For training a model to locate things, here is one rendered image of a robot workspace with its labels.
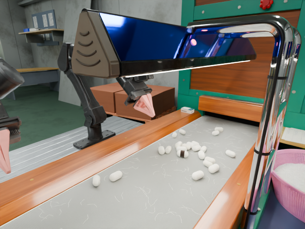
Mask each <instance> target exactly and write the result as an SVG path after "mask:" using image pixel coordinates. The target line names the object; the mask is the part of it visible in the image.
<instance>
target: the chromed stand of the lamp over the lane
mask: <svg viewBox="0 0 305 229"><path fill-rule="evenodd" d="M187 27H188V28H189V30H190V32H191V33H192V34H195V35H210V34H220V35H221V37H222V38H224V39H234V38H257V37H274V38H275V45H274V49H273V55H272V60H271V66H270V71H269V75H268V76H267V78H268V81H267V86H266V93H265V97H264V103H263V108H262V113H261V119H260V124H259V129H258V134H257V139H256V145H255V148H254V156H253V161H252V166H251V172H250V177H249V182H248V187H247V192H246V199H245V204H244V205H243V206H244V207H243V214H242V219H241V223H240V225H239V227H238V229H258V227H259V224H260V221H261V218H262V216H263V213H264V210H265V207H266V204H267V201H268V198H269V194H270V189H269V185H270V181H271V176H272V171H273V168H274V163H275V158H276V154H277V150H278V146H279V141H280V136H281V132H282V128H283V124H284V120H285V115H286V111H287V106H288V103H289V98H290V93H291V89H292V85H293V81H294V76H295V71H296V67H297V63H298V59H299V55H300V50H301V46H302V37H301V34H300V32H299V31H298V30H297V29H296V28H295V27H293V26H291V24H290V23H289V22H288V20H286V19H285V18H284V17H281V16H279V15H275V14H263V15H251V16H243V17H233V18H224V19H216V20H204V21H195V22H189V23H188V24H187Z"/></svg>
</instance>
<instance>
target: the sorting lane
mask: <svg viewBox="0 0 305 229"><path fill-rule="evenodd" d="M216 127H222V128H223V131H222V132H219V134H218V135H216V136H213V135H212V132H213V131H215V128H216ZM180 129H182V130H184V131H185V132H186V133H185V134H181V133H179V130H180ZM180 129H178V130H176V131H174V132H176V133H177V136H176V138H173V137H172V134H173V133H174V132H172V133H171V134H169V135H167V136H165V137H163V138H161V139H160V140H158V141H156V142H154V143H152V144H150V145H149V146H147V147H145V148H143V149H141V150H139V151H138V152H136V153H134V154H132V155H130V156H129V157H126V158H125V159H123V160H121V161H119V162H117V163H115V164H114V165H112V166H110V167H108V168H106V169H104V170H103V171H101V172H99V173H97V174H95V175H99V176H100V184H99V186H94V185H93V177H94V176H95V175H94V176H92V177H90V178H88V179H86V180H84V181H83V182H81V183H79V184H77V185H75V186H74V187H72V188H70V189H68V190H66V191H64V192H62V193H60V194H59V195H57V196H55V197H53V198H51V199H49V200H48V201H46V202H44V203H42V204H40V205H38V206H37V207H35V208H33V209H31V210H29V211H28V212H26V213H24V214H22V215H20V216H18V217H17V218H15V219H13V220H11V221H9V222H8V223H6V224H4V225H2V226H0V229H192V228H193V227H194V226H195V224H196V223H197V221H198V220H199V219H200V217H201V216H202V215H203V213H204V212H205V211H206V209H207V208H208V206H209V205H210V204H211V202H212V201H213V200H214V198H215V197H216V195H217V194H218V193H219V191H220V190H221V189H222V187H223V186H224V184H225V183H226V182H227V180H228V179H229V178H230V176H231V175H232V173H233V172H234V171H235V169H236V168H237V167H238V165H239V164H240V162H241V161H242V160H243V158H244V157H245V156H246V154H247V153H248V151H249V150H250V149H251V147H252V146H253V144H254V143H255V142H256V139H257V134H258V129H256V128H252V127H247V126H243V125H239V124H234V123H229V122H225V121H221V120H217V119H211V118H207V117H203V116H202V117H200V118H198V119H196V120H195V121H193V122H191V123H189V124H187V125H185V126H183V127H181V128H180ZM178 141H181V142H182V144H187V142H192V141H195V142H198V143H199V145H200V146H201V147H202V146H206V148H207V149H206V151H205V152H204V154H205V157H210V158H214V159H215V161H216V162H215V164H218V165H219V170H218V171H216V172H215V173H210V172H209V170H208V167H206V166H205V165H204V164H203V161H204V159H200V158H199V156H198V152H199V151H200V150H199V151H193V150H192V149H191V148H190V149H189V150H187V152H188V154H189V155H188V157H186V158H183V157H179V156H178V155H177V150H176V148H175V144H176V143H177V142H178ZM159 146H163V147H164V149H166V147H167V146H171V148H172V150H171V151H170V153H169V154H167V153H164V154H160V153H159V151H158V148H159ZM227 150H230V151H232V152H234V153H235V154H236V155H235V157H233V158H232V157H230V156H228V155H226V151H227ZM199 170H200V171H202V172H203V173H204V176H203V178H201V179H198V180H194V179H193V178H192V174H193V173H194V172H197V171H199ZM116 171H121V172H122V174H123V175H122V177H121V178H120V179H118V180H116V181H111V180H110V178H109V177H110V175H111V174H112V173H114V172H116Z"/></svg>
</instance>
